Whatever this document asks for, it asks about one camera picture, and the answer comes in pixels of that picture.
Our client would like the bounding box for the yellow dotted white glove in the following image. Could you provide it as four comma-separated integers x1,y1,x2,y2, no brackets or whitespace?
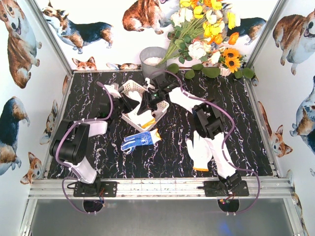
127,91,156,129

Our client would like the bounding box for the blue dotted white glove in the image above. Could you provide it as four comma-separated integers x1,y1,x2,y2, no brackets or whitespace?
121,129,161,154

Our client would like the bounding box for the white glove orange cuff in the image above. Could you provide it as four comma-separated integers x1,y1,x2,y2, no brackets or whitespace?
186,131,213,172

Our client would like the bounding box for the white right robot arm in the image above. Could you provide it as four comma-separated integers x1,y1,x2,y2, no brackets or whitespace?
138,74,242,191

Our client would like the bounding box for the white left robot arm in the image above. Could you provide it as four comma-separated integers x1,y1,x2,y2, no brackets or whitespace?
49,82,140,184

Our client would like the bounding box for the white perforated storage basket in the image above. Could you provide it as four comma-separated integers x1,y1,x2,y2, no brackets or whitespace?
118,80,169,132

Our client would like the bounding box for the grey metal bucket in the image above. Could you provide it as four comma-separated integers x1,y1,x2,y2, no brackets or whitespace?
139,47,167,79

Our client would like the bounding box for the artificial flower bouquet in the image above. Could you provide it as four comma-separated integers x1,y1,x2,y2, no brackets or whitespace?
160,0,258,79

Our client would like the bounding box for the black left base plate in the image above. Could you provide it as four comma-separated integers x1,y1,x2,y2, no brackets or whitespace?
73,181,118,197

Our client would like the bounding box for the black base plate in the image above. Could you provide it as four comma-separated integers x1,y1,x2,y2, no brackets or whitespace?
73,181,118,197
197,180,250,197

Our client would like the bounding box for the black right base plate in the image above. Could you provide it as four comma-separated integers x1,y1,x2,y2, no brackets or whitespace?
197,180,250,197

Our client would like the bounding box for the aluminium front rail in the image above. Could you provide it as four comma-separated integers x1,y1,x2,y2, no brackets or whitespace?
28,177,293,200

